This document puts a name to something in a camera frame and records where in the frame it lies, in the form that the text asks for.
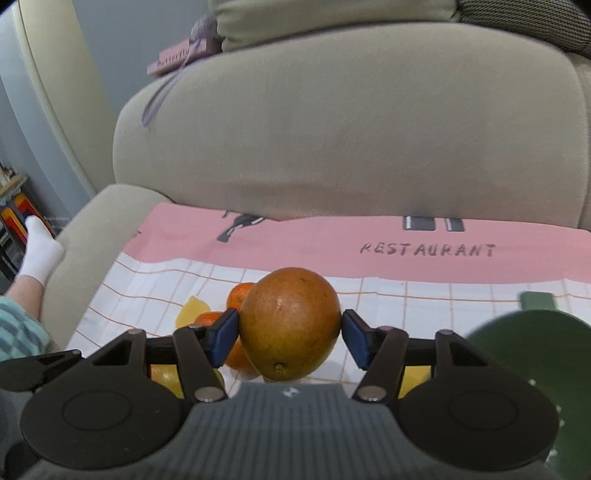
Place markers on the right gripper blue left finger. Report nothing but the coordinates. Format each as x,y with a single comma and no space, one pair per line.
200,351

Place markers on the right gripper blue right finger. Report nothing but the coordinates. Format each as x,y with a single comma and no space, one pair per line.
379,352

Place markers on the small orange tangerine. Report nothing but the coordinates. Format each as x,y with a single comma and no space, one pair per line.
237,295

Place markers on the brown orange mango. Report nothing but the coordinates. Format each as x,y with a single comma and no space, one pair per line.
289,323

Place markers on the green colander bowl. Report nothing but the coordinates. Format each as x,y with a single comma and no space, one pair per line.
550,349

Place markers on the pink checked picnic cloth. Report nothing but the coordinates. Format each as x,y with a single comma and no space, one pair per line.
420,275

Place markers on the striped teal trouser leg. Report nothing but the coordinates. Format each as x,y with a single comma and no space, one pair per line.
20,334

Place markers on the left foot white sock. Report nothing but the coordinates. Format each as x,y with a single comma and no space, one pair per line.
42,254

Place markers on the red stool stack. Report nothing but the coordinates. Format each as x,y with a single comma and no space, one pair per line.
15,209

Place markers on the beige fabric sofa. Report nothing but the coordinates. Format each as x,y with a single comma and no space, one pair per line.
430,118

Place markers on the pink butterfly book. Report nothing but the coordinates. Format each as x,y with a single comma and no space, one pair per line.
182,54

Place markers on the beige back cushion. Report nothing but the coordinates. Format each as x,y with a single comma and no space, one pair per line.
243,23

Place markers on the houndstooth patterned cushion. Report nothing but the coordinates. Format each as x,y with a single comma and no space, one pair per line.
560,23

